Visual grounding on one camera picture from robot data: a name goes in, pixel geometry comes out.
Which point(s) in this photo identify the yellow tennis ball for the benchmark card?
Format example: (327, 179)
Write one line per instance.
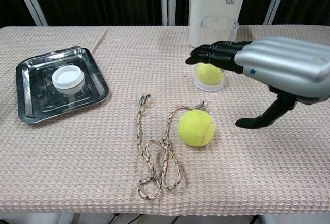
(196, 128)
(207, 74)

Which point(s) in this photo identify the pink waffle-weave tablecloth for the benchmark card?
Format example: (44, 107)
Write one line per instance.
(77, 157)

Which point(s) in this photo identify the square stainless steel tray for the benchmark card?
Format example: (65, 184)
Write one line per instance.
(33, 100)

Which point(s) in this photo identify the white bdo appliance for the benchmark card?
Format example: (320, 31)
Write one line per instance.
(206, 2)

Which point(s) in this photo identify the white round plastic lid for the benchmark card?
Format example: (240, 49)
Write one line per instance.
(67, 78)

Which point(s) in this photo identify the clear plastic cup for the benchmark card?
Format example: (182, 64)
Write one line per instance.
(209, 86)

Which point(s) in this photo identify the white metal frame post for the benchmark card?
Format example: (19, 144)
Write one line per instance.
(29, 0)
(276, 0)
(168, 0)

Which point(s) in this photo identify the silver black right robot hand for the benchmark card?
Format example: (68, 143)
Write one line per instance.
(278, 59)

